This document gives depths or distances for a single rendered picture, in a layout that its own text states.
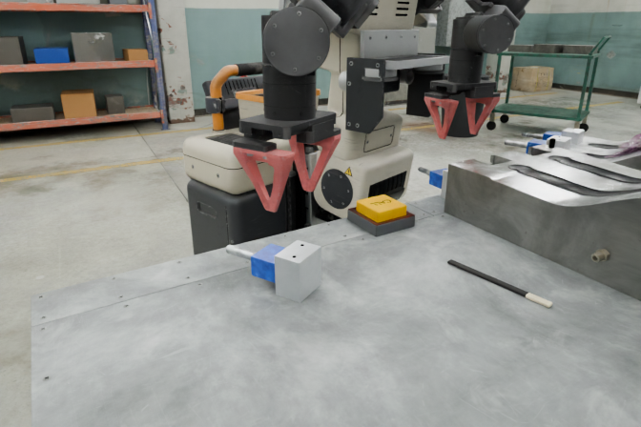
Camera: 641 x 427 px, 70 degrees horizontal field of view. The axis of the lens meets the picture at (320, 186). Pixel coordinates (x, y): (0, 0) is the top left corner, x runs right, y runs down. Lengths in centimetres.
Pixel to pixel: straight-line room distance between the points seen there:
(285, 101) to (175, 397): 30
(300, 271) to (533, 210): 35
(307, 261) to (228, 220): 72
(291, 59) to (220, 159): 82
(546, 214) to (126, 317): 56
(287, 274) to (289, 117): 19
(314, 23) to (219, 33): 571
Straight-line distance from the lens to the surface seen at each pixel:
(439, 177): 90
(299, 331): 52
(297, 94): 48
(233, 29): 615
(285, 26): 40
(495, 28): 77
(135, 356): 52
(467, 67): 84
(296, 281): 55
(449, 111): 82
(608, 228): 67
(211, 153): 124
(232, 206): 122
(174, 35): 567
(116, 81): 591
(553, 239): 71
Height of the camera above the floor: 111
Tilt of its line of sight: 20 degrees down
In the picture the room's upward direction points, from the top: straight up
